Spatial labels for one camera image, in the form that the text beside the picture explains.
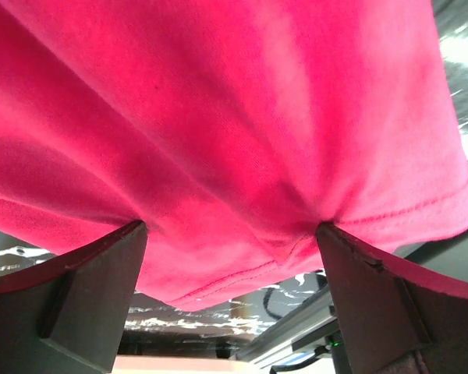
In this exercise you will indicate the aluminium rail front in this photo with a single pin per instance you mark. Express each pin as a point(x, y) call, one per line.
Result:
point(300, 332)

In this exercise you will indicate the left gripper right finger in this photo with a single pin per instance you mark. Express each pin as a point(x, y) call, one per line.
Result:
point(395, 316)

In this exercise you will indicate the pink red t shirt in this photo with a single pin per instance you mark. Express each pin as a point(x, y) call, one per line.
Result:
point(218, 136)

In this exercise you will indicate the pink three tier shelf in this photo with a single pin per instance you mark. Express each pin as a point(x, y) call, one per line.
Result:
point(144, 364)

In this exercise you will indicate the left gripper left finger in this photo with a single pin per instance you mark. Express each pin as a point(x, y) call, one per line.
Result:
point(67, 315)

